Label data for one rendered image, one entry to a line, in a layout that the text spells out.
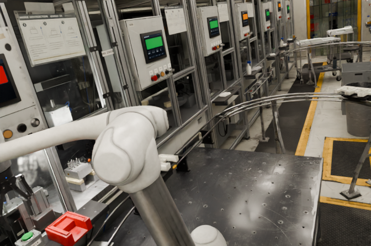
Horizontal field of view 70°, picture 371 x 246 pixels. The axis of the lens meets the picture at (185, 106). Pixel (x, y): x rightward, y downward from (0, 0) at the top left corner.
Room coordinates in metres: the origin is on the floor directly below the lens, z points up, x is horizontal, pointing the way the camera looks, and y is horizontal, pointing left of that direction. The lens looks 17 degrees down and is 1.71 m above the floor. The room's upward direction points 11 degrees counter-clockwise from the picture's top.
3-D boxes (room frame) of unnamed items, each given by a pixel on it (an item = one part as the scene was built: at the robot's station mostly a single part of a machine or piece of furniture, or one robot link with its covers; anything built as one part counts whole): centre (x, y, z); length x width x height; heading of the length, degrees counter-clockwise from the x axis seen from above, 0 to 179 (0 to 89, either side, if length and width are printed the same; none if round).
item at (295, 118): (5.04, -2.36, 0.01); 5.85 x 0.59 x 0.01; 148
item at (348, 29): (6.58, -4.07, 0.48); 0.84 x 0.58 x 0.97; 156
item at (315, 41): (5.72, -3.05, 0.48); 0.88 x 0.56 x 0.96; 76
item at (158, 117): (0.80, 0.15, 1.44); 0.18 x 0.14 x 0.13; 82
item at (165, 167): (1.52, 0.27, 0.84); 0.36 x 0.14 x 0.10; 148
